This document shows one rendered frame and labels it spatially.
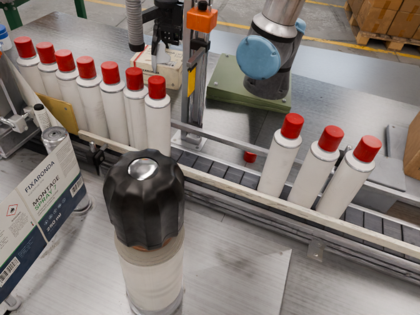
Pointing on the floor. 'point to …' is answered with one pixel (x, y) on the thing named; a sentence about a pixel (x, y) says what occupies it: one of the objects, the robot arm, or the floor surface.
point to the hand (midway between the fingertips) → (160, 62)
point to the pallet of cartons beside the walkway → (385, 22)
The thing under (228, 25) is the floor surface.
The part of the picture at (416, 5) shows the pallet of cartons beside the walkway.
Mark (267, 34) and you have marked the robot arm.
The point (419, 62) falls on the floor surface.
